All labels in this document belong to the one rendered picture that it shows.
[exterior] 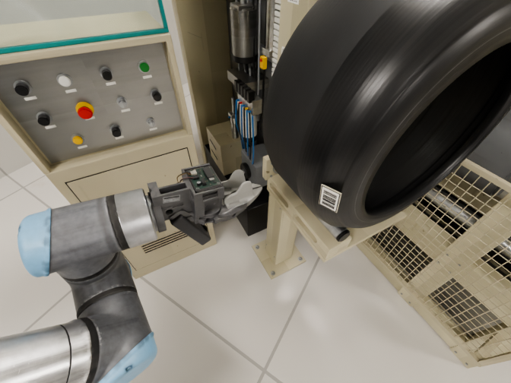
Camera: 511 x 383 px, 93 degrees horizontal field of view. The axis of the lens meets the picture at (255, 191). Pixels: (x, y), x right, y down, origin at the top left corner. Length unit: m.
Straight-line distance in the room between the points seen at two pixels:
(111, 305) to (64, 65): 0.75
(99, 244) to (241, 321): 1.21
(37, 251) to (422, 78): 0.56
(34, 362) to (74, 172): 0.82
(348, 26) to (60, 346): 0.59
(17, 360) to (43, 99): 0.80
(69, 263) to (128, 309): 0.11
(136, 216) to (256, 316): 1.23
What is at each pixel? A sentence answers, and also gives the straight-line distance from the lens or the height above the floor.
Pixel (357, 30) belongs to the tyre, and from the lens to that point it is 0.46.
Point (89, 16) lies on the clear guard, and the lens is 0.95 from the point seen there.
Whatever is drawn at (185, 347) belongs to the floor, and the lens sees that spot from 1.56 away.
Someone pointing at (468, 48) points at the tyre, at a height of 1.38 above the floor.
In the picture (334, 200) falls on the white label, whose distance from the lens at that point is 0.48.
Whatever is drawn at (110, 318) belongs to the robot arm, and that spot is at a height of 1.10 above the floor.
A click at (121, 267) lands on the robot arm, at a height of 1.08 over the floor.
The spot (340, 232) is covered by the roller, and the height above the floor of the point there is 0.92.
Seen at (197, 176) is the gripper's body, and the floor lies 1.21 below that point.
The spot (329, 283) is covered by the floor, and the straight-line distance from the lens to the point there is 1.67.
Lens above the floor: 1.49
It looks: 47 degrees down
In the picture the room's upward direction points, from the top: straight up
